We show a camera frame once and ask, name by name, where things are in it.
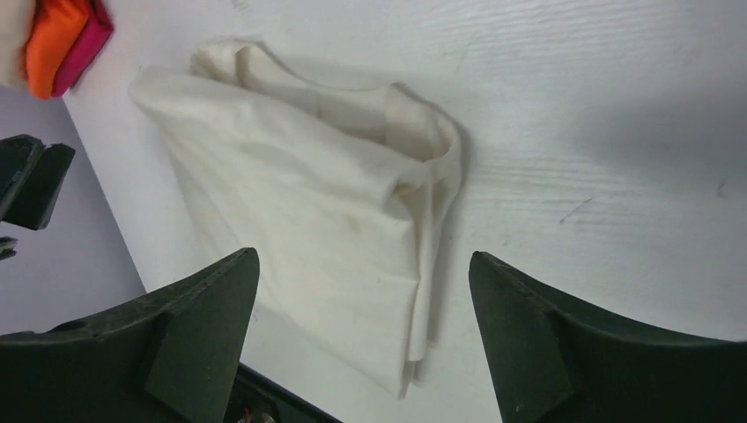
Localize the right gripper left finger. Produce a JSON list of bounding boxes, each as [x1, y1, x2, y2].
[[1, 248, 260, 422]]

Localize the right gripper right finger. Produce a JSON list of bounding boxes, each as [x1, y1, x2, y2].
[[469, 252, 746, 422]]

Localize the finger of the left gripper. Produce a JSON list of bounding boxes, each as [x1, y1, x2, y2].
[[1, 134, 76, 231]]

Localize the cream white t shirt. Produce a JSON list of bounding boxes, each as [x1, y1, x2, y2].
[[129, 40, 462, 398]]

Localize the folded orange t shirt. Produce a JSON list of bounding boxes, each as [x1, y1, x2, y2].
[[25, 0, 90, 100]]

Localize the folded beige t shirt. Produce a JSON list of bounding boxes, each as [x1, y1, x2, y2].
[[1, 0, 36, 89]]

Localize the folded red t shirt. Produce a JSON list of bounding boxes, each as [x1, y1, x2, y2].
[[51, 0, 115, 98]]

